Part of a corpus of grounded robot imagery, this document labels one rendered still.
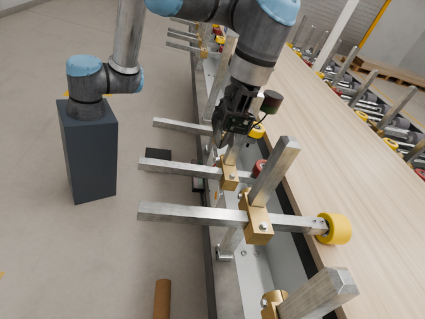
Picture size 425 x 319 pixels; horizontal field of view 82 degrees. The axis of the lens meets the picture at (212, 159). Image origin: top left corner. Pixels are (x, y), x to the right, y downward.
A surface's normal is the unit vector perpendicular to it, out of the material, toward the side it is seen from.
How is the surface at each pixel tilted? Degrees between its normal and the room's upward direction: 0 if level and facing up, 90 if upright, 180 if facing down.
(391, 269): 0
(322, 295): 90
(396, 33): 90
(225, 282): 0
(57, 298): 0
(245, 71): 90
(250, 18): 90
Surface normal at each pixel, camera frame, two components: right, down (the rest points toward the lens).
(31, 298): 0.27, -0.73
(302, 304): -0.96, -0.14
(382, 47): 0.04, 0.65
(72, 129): 0.51, 0.66
